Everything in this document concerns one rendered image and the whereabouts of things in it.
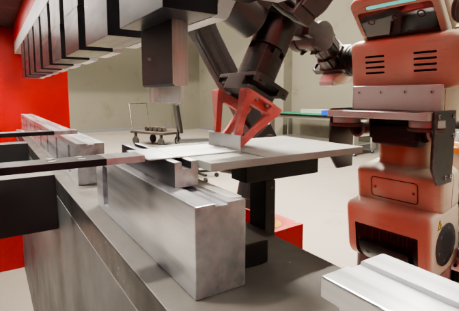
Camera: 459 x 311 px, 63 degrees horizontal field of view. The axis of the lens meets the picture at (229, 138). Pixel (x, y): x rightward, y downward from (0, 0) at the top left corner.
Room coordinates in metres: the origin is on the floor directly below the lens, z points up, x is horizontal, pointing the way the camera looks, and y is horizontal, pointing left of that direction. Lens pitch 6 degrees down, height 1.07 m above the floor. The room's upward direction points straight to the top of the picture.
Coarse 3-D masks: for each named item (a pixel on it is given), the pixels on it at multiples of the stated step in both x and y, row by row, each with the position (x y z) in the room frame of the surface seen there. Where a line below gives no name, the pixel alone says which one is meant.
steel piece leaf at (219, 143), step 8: (216, 136) 0.55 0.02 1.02; (224, 136) 0.53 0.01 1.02; (232, 136) 0.51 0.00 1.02; (240, 136) 0.50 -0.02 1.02; (200, 144) 0.56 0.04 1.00; (208, 144) 0.56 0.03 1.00; (216, 144) 0.55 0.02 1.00; (224, 144) 0.53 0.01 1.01; (232, 144) 0.51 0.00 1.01; (240, 144) 0.50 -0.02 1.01; (168, 152) 0.48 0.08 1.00; (176, 152) 0.48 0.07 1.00; (184, 152) 0.48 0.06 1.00; (192, 152) 0.48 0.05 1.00; (200, 152) 0.48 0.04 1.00; (208, 152) 0.48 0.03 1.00; (216, 152) 0.48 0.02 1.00; (224, 152) 0.49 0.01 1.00
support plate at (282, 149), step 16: (176, 144) 0.58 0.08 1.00; (192, 144) 0.58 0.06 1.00; (256, 144) 0.58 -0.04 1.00; (272, 144) 0.58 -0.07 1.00; (288, 144) 0.58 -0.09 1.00; (304, 144) 0.58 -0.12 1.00; (320, 144) 0.58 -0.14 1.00; (336, 144) 0.58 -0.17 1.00; (208, 160) 0.43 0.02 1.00; (224, 160) 0.43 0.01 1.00; (240, 160) 0.43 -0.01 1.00; (256, 160) 0.45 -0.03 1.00; (272, 160) 0.46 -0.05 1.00; (288, 160) 0.47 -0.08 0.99
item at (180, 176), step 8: (128, 144) 0.58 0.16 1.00; (136, 144) 0.59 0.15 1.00; (144, 144) 0.58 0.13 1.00; (160, 160) 0.45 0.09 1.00; (168, 160) 0.43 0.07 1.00; (176, 160) 0.46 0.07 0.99; (184, 160) 0.44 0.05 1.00; (136, 168) 0.53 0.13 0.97; (144, 168) 0.50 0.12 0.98; (152, 168) 0.48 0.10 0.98; (160, 168) 0.45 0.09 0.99; (168, 168) 0.43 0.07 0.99; (176, 168) 0.42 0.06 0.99; (184, 168) 0.43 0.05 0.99; (192, 168) 0.43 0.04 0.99; (152, 176) 0.48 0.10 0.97; (160, 176) 0.45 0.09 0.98; (168, 176) 0.43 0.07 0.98; (176, 176) 0.42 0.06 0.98; (184, 176) 0.43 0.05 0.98; (192, 176) 0.43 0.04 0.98; (168, 184) 0.43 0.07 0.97; (176, 184) 0.42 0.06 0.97; (184, 184) 0.43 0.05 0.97; (192, 184) 0.43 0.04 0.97
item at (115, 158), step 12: (84, 156) 0.43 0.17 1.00; (96, 156) 0.43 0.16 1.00; (108, 156) 0.43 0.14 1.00; (120, 156) 0.43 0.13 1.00; (132, 156) 0.43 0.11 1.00; (144, 156) 0.44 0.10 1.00; (0, 168) 0.36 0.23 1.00; (12, 168) 0.37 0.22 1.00; (24, 168) 0.37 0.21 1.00; (36, 168) 0.38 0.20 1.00; (48, 168) 0.38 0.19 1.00; (60, 168) 0.39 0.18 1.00; (72, 168) 0.40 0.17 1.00
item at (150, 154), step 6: (126, 150) 0.50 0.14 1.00; (132, 150) 0.50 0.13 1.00; (138, 150) 0.50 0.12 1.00; (144, 150) 0.50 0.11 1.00; (150, 150) 0.50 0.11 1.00; (156, 150) 0.50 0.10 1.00; (150, 156) 0.45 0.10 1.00; (156, 156) 0.45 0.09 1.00; (162, 156) 0.45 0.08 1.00; (168, 156) 0.45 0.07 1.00; (174, 156) 0.45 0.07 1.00
